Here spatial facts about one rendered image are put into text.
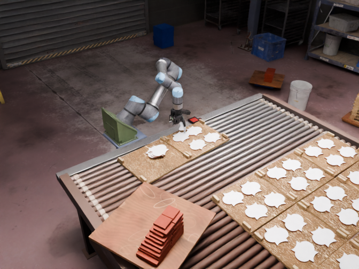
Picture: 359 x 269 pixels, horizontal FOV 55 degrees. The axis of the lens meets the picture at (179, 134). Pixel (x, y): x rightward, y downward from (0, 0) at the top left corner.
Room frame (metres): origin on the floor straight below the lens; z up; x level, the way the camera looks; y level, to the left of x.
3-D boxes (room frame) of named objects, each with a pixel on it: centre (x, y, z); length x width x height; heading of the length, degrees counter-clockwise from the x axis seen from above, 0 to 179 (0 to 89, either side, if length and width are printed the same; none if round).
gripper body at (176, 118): (2.21, 0.02, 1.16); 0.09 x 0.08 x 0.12; 129
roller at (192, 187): (1.91, -0.36, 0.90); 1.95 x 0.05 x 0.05; 127
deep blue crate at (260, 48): (6.36, -1.68, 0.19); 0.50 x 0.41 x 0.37; 33
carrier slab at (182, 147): (2.23, -0.13, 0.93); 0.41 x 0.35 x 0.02; 131
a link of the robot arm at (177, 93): (2.22, 0.02, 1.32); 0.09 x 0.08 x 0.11; 4
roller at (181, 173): (2.03, -0.27, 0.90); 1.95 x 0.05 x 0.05; 127
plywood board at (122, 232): (1.26, 0.13, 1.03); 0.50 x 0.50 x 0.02; 59
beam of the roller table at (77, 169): (2.41, 0.01, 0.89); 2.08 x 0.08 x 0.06; 127
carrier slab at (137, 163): (1.96, 0.18, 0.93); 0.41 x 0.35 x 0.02; 132
